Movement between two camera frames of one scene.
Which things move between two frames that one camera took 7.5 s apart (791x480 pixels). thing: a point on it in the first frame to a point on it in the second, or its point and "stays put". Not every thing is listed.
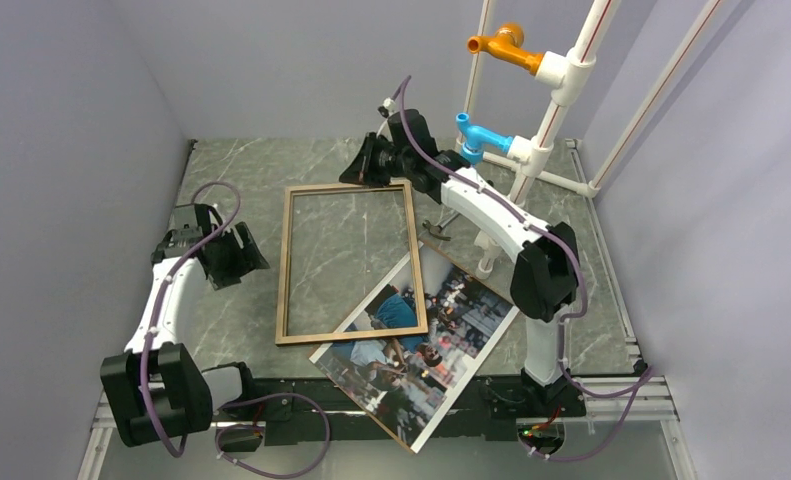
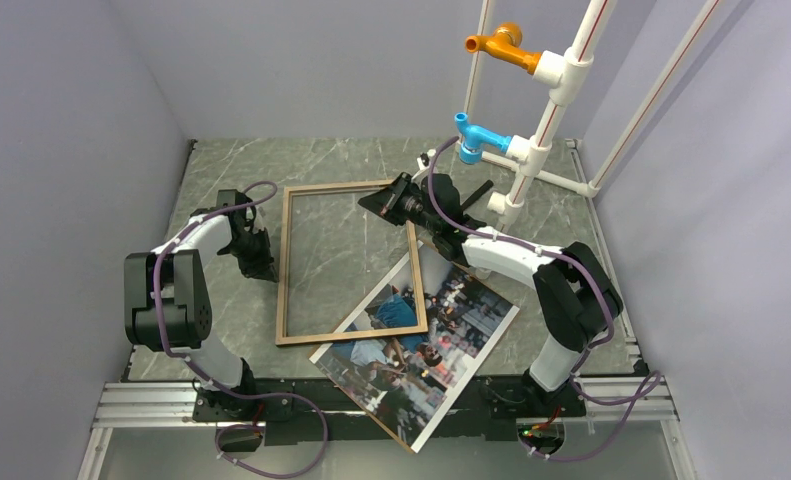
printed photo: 413,384 stays put
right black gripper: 362,171 to 382,201
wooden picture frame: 283,290 stays put
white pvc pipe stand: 566,74 stays put
